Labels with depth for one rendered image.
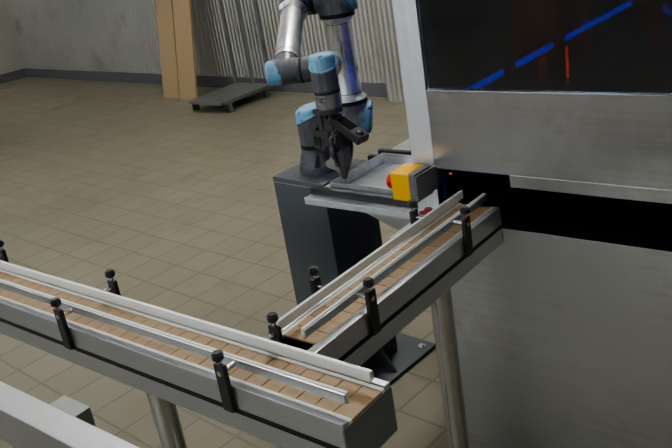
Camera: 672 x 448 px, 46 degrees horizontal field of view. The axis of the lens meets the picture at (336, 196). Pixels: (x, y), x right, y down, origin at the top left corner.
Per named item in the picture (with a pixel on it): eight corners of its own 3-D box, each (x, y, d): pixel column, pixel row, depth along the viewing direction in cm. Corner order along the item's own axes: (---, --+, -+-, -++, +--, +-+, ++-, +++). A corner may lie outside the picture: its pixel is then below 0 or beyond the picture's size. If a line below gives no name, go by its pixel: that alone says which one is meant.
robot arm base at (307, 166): (291, 172, 281) (286, 146, 277) (320, 159, 291) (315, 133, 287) (322, 177, 271) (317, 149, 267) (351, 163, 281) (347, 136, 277)
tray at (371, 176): (481, 172, 225) (480, 161, 224) (432, 207, 207) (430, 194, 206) (384, 163, 246) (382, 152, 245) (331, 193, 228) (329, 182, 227)
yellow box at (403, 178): (433, 192, 194) (430, 164, 192) (417, 203, 189) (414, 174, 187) (407, 189, 199) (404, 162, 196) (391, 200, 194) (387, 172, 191)
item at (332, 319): (452, 234, 198) (445, 175, 193) (509, 243, 188) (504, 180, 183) (266, 379, 150) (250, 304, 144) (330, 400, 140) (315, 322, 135)
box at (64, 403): (99, 435, 208) (90, 406, 205) (83, 446, 205) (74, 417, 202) (73, 422, 216) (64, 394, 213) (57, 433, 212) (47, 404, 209)
